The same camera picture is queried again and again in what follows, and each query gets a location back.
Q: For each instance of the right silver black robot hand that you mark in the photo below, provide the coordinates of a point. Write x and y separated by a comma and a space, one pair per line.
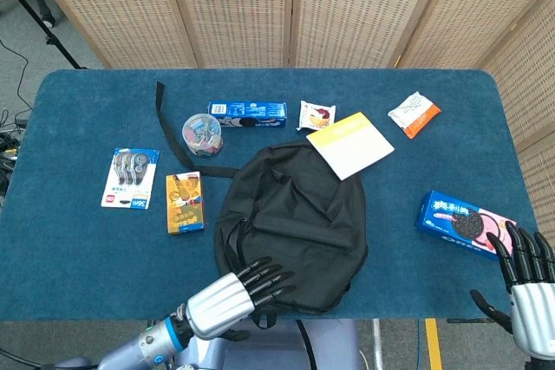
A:
533, 313

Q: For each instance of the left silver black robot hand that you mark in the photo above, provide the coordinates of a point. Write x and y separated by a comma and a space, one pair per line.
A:
219, 307

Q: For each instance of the black backpack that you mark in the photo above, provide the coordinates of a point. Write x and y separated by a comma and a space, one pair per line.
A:
295, 218

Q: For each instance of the blue-grey robot torso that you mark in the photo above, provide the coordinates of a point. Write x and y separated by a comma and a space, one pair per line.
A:
277, 346

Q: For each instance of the orange yellow card box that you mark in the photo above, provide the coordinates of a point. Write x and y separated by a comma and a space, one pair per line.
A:
185, 203

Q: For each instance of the blue pink Oreo box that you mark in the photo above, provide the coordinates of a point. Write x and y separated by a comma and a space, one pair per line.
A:
451, 220

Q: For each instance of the blue table cloth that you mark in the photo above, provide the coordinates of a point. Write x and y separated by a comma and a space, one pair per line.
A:
86, 257

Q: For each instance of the correction tape blister pack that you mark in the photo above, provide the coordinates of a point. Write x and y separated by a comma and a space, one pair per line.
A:
130, 179

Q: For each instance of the white table leg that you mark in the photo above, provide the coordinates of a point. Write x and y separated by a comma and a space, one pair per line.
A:
377, 344

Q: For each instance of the clear jar of clips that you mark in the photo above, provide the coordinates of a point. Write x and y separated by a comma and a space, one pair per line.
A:
203, 136

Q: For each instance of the long blue Oreo box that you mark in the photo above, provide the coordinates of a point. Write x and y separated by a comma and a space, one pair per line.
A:
251, 113

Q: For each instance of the yellow and white notepad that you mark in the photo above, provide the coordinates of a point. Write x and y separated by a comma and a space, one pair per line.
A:
353, 147

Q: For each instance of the white pastry snack packet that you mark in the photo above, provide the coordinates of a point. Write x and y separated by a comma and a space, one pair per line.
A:
316, 115

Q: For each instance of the white orange snack packet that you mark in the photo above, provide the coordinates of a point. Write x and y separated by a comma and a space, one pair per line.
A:
412, 114

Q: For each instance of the woven folding screen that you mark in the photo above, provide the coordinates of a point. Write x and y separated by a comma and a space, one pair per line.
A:
243, 6

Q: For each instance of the black tripod stand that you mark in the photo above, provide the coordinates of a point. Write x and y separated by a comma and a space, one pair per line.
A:
32, 10

